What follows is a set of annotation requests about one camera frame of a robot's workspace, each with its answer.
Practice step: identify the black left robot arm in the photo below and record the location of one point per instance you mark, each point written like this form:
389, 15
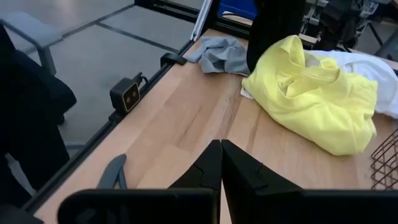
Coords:
335, 21

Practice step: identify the light grey cloth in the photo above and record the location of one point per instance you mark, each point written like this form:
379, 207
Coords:
217, 56

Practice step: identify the white strip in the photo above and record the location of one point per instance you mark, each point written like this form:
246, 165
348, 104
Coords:
200, 21

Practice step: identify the large black cloth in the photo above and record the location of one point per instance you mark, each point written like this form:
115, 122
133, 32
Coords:
273, 31

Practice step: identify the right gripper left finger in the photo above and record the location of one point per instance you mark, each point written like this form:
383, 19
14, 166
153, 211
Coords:
202, 177

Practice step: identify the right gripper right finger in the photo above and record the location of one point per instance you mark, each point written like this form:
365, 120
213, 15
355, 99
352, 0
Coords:
242, 174

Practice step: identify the black table-level camera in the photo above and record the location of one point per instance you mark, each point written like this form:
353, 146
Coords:
124, 95

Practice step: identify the yellow cloth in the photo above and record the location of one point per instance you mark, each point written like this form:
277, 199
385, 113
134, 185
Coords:
311, 102

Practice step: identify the black office chair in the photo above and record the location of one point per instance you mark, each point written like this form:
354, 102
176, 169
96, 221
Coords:
28, 124

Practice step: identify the blue box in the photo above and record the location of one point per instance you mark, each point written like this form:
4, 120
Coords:
236, 7

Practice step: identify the white cloth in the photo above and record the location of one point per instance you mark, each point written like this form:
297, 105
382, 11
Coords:
373, 71

